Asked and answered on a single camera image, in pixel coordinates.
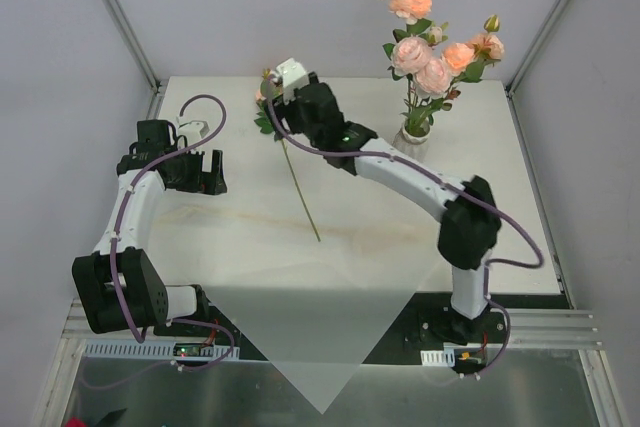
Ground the pale pink rose stem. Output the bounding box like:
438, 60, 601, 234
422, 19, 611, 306
383, 26, 456, 137

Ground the white wrapping paper sheet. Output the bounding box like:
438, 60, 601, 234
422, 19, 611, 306
197, 223, 446, 413

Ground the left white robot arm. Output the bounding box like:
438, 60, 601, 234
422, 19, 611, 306
72, 118, 227, 336

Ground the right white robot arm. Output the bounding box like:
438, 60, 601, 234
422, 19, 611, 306
273, 73, 501, 345

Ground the white ribbed ceramic vase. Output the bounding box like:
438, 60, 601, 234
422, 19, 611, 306
392, 122, 430, 163

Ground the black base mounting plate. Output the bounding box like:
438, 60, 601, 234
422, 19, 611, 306
152, 291, 516, 365

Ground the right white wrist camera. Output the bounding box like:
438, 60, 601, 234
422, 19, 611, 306
274, 58, 309, 104

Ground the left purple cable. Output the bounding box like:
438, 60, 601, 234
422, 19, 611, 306
79, 93, 236, 389

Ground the purple cable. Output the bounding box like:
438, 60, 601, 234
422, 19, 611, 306
79, 93, 236, 389
264, 73, 545, 386

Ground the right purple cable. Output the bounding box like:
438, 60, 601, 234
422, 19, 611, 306
264, 73, 545, 386

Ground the left aluminium frame post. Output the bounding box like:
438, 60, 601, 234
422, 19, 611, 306
102, 0, 161, 94

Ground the aluminium frame post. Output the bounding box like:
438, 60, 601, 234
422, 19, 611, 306
102, 0, 161, 94
505, 0, 572, 98

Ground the left white cable duct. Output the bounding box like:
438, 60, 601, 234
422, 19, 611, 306
84, 340, 240, 362

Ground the white cable duct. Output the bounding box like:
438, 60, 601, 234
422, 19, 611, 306
84, 340, 240, 362
420, 347, 487, 368

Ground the right white cable duct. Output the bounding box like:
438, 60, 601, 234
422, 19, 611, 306
420, 347, 487, 368

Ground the right aluminium frame post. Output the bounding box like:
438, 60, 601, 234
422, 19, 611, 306
505, 0, 572, 98

